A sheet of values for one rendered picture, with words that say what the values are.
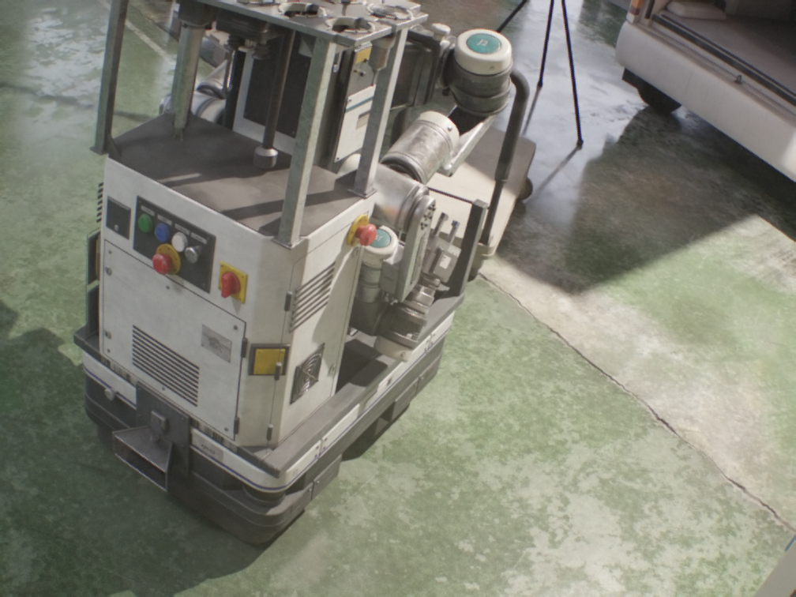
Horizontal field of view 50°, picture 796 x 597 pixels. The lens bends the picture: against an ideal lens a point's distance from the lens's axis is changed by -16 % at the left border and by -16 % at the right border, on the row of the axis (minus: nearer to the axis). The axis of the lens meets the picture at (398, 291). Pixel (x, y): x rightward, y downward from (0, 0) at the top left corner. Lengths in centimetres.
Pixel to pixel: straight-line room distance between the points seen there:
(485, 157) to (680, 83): 136
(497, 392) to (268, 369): 106
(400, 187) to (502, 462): 93
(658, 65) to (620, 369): 195
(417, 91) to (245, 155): 42
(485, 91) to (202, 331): 76
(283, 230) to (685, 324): 197
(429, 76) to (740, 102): 243
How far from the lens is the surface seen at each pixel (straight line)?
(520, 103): 267
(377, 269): 192
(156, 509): 216
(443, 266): 205
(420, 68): 201
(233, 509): 201
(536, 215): 356
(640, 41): 455
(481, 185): 320
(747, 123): 422
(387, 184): 178
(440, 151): 188
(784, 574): 191
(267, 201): 167
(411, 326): 204
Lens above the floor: 164
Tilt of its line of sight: 34 degrees down
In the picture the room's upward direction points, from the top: 14 degrees clockwise
